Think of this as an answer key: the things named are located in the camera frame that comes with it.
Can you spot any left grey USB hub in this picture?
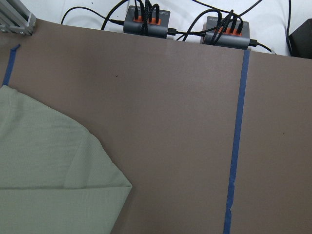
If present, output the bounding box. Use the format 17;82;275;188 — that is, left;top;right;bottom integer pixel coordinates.
123;5;171;39

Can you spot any aluminium frame post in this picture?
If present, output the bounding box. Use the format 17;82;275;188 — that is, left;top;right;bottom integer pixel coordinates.
0;0;37;35

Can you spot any grey usb hub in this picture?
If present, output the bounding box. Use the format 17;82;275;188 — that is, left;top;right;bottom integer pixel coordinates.
201;16;250;50
123;5;171;39

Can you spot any right grey USB hub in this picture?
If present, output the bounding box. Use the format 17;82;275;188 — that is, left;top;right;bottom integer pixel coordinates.
201;16;250;50

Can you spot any olive green long-sleeve shirt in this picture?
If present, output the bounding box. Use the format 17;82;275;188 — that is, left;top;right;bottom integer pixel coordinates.
0;85;132;234

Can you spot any black box with label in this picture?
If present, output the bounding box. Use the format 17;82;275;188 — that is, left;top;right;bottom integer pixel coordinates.
290;19;312;59

